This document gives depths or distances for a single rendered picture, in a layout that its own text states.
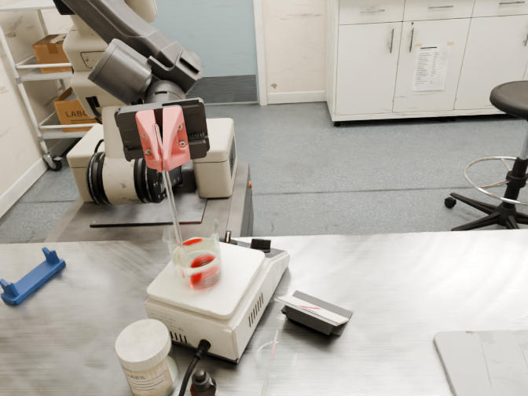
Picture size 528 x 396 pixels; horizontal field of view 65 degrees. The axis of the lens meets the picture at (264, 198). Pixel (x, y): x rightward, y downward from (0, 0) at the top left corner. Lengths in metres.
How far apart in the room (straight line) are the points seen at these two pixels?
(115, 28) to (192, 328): 0.41
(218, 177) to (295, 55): 2.05
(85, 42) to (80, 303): 0.80
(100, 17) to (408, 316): 0.59
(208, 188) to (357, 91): 1.65
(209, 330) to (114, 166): 0.87
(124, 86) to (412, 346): 0.49
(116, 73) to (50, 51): 2.19
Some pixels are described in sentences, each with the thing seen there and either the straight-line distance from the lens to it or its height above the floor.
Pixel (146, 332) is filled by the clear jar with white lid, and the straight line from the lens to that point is 0.51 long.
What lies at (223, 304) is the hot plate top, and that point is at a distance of 0.51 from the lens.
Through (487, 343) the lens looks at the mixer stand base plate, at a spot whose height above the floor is 0.76.
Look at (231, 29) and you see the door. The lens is 3.37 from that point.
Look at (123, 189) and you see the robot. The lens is 1.30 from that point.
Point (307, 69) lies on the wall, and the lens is 3.45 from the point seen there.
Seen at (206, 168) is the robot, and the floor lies 0.50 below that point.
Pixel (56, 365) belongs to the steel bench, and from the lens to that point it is 0.63.
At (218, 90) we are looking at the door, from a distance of 3.51.
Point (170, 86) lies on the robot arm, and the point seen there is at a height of 1.04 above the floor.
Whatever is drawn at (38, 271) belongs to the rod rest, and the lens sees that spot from 0.78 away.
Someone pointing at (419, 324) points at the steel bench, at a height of 0.75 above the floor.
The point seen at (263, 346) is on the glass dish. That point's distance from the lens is 0.57.
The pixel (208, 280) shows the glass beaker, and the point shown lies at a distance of 0.51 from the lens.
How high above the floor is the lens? 1.20
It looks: 33 degrees down
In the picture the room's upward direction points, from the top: 4 degrees counter-clockwise
